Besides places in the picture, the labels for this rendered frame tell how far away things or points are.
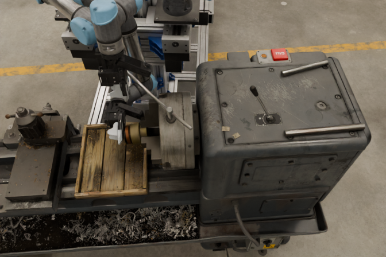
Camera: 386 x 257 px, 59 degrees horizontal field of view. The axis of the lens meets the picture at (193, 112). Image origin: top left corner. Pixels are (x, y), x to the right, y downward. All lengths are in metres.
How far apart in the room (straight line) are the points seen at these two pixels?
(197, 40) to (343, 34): 1.48
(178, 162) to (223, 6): 2.67
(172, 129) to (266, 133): 0.34
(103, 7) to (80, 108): 2.03
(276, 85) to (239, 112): 0.20
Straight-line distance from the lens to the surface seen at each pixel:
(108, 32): 1.03
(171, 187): 1.53
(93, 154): 1.64
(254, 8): 3.80
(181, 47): 1.75
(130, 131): 1.39
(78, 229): 1.87
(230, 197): 1.52
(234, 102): 1.28
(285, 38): 3.51
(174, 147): 1.27
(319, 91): 1.39
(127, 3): 1.08
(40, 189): 1.54
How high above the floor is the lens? 2.26
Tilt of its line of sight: 54 degrees down
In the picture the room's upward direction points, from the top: straight up
